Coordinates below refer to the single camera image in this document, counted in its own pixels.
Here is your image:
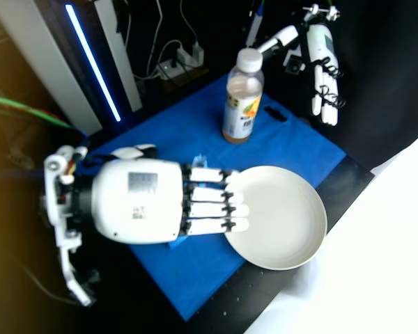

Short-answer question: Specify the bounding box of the white round plate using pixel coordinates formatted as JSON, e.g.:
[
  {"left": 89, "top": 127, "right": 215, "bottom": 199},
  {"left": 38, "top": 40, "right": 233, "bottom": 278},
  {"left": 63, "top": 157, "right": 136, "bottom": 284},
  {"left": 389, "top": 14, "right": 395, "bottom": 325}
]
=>
[{"left": 222, "top": 165, "right": 329, "bottom": 272}]

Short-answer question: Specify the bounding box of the orange vitamin drink bottle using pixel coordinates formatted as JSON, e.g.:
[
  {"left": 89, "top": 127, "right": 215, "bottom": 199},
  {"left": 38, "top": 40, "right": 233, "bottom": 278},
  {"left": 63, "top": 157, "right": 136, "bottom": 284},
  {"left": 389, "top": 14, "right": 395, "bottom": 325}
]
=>
[{"left": 222, "top": 47, "right": 266, "bottom": 145}]

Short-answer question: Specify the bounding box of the white column with blue light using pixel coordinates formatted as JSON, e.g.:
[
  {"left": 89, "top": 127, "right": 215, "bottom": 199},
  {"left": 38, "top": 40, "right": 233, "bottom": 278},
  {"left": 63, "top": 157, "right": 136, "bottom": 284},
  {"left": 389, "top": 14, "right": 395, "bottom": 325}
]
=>
[{"left": 0, "top": 0, "right": 144, "bottom": 135}]

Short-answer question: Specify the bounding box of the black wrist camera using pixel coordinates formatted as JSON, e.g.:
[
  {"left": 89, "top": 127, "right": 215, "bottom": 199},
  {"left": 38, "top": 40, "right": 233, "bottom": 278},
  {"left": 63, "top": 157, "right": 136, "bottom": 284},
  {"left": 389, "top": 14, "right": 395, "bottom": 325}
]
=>
[{"left": 284, "top": 54, "right": 305, "bottom": 75}]

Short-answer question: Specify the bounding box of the white power strip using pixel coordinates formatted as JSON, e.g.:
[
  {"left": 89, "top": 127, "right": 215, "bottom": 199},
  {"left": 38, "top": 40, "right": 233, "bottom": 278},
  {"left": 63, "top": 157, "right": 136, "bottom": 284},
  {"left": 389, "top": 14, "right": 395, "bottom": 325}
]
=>
[{"left": 157, "top": 41, "right": 206, "bottom": 81}]

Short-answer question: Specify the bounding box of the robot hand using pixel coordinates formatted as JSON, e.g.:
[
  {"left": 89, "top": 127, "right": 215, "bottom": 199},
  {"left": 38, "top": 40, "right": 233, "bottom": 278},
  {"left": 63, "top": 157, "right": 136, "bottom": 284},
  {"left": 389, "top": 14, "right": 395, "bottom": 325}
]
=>
[
  {"left": 305, "top": 22, "right": 346, "bottom": 126},
  {"left": 90, "top": 143, "right": 250, "bottom": 246}
]

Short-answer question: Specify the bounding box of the blue cloth bag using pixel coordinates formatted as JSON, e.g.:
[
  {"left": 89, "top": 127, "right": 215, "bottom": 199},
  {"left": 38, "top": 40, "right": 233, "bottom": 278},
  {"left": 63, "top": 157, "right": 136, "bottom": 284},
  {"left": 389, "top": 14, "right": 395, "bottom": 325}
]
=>
[{"left": 84, "top": 72, "right": 348, "bottom": 323}]

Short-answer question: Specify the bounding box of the green cable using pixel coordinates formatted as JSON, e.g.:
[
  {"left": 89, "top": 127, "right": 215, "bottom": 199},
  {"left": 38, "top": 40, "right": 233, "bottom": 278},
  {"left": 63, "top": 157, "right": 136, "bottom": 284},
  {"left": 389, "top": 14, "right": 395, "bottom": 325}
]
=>
[{"left": 0, "top": 93, "right": 75, "bottom": 131}]

